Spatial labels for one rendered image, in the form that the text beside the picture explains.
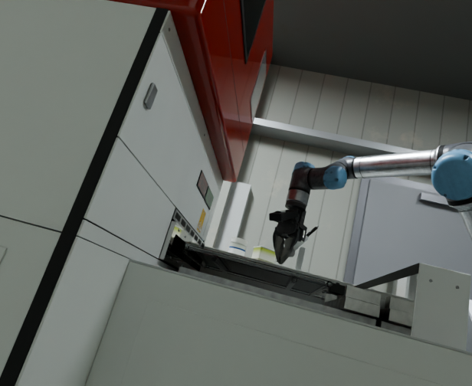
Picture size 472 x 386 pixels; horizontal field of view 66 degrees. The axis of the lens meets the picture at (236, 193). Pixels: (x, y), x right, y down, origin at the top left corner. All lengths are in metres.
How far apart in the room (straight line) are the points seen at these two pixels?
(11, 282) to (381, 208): 2.92
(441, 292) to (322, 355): 0.26
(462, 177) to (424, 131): 2.67
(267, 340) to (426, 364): 0.26
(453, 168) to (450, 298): 0.37
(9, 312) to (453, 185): 0.95
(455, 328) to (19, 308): 0.71
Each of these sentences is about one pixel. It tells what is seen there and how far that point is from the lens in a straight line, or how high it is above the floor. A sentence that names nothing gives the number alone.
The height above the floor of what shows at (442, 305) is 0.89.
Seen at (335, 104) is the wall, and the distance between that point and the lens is 3.61.
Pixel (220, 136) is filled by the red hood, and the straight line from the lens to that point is 1.04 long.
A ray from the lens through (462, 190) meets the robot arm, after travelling 1.05.
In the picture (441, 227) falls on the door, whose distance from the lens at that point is 3.36.
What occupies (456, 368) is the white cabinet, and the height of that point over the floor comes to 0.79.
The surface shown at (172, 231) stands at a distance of 0.88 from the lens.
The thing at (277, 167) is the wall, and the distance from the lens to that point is 3.25.
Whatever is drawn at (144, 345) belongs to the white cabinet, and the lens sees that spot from 0.70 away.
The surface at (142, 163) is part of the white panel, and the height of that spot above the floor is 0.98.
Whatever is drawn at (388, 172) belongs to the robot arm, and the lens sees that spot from 1.27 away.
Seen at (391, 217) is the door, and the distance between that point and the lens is 3.23.
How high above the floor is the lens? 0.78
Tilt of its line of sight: 17 degrees up
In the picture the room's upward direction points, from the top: 16 degrees clockwise
